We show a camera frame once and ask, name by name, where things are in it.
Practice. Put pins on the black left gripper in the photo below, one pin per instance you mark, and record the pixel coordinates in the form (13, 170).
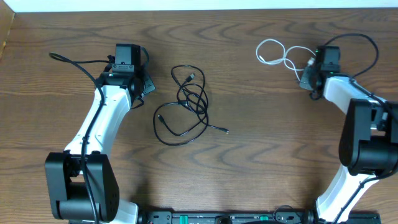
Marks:
(147, 86)

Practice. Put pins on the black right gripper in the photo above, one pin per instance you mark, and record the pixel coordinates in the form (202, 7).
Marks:
(305, 83)

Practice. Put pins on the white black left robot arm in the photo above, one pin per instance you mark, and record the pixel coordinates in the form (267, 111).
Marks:
(81, 183)

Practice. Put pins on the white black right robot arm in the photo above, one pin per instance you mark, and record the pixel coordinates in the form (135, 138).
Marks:
(368, 143)

